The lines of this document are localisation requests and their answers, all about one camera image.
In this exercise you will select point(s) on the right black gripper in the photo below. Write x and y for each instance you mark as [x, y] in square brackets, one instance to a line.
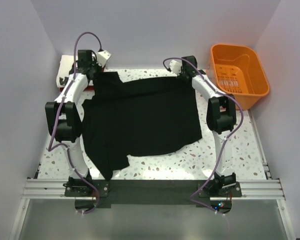
[180, 75]

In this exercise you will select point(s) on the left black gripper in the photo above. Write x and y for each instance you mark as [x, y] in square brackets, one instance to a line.
[99, 67]

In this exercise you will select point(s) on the black t shirt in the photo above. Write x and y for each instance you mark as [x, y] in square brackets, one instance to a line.
[139, 118]

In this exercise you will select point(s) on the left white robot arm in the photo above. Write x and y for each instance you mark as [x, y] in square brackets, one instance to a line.
[65, 125]

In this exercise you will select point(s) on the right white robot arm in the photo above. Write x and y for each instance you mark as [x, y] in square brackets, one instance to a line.
[221, 119]

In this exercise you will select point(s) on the folded red t shirt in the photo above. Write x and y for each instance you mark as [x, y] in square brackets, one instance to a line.
[90, 86]

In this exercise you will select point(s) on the folded white printed t shirt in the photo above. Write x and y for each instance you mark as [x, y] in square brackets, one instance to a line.
[65, 65]

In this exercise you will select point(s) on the orange plastic basket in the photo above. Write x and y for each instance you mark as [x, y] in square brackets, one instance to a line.
[237, 70]

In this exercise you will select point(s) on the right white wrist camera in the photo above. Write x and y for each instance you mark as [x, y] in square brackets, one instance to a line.
[175, 67]

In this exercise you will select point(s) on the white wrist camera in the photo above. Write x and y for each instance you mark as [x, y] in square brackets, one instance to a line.
[175, 67]
[102, 57]

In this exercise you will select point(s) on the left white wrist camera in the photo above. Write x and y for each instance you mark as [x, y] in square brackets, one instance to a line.
[102, 57]

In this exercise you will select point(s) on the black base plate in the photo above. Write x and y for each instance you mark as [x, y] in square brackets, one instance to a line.
[131, 192]

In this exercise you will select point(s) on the aluminium rail frame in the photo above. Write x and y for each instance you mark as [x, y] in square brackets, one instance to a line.
[260, 214]

